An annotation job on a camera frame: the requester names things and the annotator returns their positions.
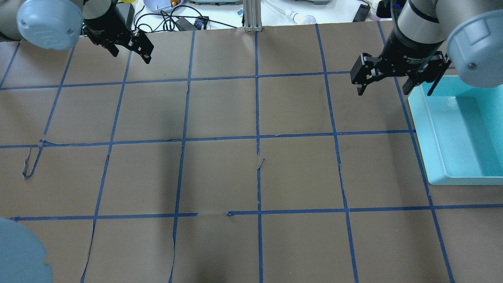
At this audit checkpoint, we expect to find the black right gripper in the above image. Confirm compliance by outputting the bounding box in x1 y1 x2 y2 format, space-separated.
350 33 452 96

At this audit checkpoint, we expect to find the white light bulb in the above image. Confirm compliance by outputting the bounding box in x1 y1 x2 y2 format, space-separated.
265 0 317 25

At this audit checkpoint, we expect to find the turquoise plastic bin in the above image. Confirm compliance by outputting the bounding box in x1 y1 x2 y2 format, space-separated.
408 75 503 185

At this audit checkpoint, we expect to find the white purple cup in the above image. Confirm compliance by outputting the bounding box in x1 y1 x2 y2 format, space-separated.
367 1 382 21

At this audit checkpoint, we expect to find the blue plate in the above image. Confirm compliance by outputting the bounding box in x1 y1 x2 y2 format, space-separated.
143 0 183 12

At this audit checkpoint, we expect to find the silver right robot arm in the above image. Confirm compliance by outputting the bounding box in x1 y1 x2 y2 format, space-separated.
350 0 503 96

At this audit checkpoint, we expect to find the black power adapter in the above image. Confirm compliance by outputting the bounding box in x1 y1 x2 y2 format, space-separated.
352 4 371 22

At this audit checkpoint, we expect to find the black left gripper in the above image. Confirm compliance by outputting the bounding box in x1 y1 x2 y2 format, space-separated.
82 4 154 64

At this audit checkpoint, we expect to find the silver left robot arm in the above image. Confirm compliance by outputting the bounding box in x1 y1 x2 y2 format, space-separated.
0 0 154 64

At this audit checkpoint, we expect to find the aluminium frame post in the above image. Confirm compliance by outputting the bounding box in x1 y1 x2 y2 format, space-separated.
242 0 263 32

